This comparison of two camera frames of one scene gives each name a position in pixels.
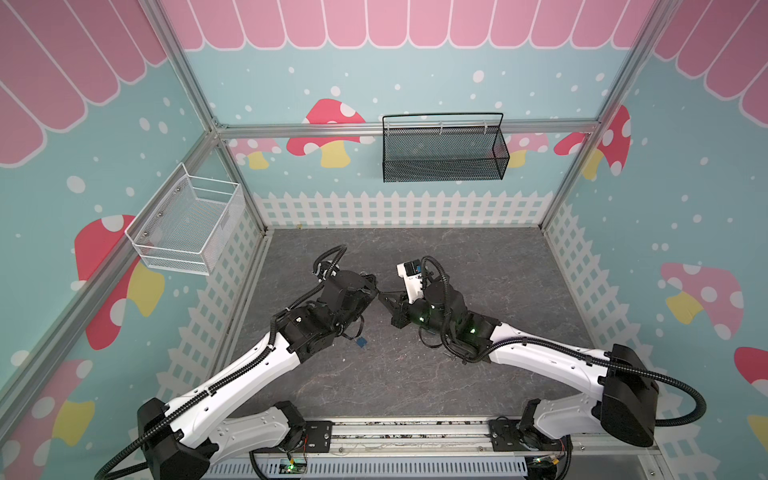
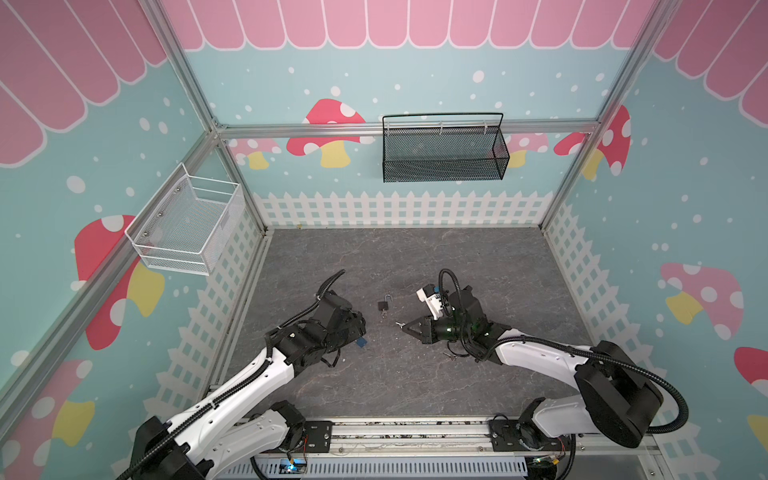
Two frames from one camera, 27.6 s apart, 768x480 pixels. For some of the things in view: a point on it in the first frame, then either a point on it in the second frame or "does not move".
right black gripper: [402, 308] → [425, 328]
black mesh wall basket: [438, 147] does not move
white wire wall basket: [181, 221] does not move
